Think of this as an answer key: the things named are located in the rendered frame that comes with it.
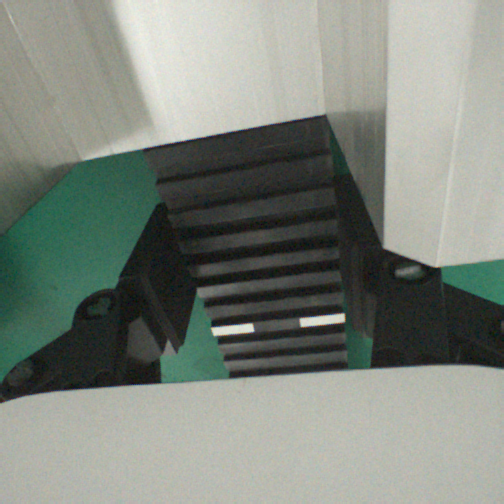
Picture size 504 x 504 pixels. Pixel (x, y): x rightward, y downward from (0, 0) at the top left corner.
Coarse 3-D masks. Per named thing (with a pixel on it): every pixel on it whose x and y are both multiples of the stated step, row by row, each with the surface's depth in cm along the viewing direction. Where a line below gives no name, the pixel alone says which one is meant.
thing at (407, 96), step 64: (0, 0) 5; (64, 0) 5; (128, 0) 5; (192, 0) 5; (256, 0) 5; (320, 0) 4; (384, 0) 2; (448, 0) 2; (0, 64) 5; (64, 64) 5; (128, 64) 5; (192, 64) 5; (256, 64) 5; (320, 64) 5; (384, 64) 2; (448, 64) 2; (0, 128) 5; (64, 128) 6; (128, 128) 6; (192, 128) 6; (384, 128) 2; (448, 128) 2; (0, 192) 5; (384, 192) 3; (448, 192) 2; (448, 256) 2
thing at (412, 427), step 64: (192, 384) 5; (256, 384) 5; (320, 384) 5; (384, 384) 5; (448, 384) 5; (0, 448) 5; (64, 448) 5; (128, 448) 5; (192, 448) 4; (256, 448) 4; (320, 448) 4; (384, 448) 4; (448, 448) 4
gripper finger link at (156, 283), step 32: (160, 224) 10; (160, 256) 10; (128, 288) 9; (160, 288) 9; (192, 288) 12; (160, 320) 10; (64, 352) 8; (128, 352) 9; (160, 352) 9; (32, 384) 7
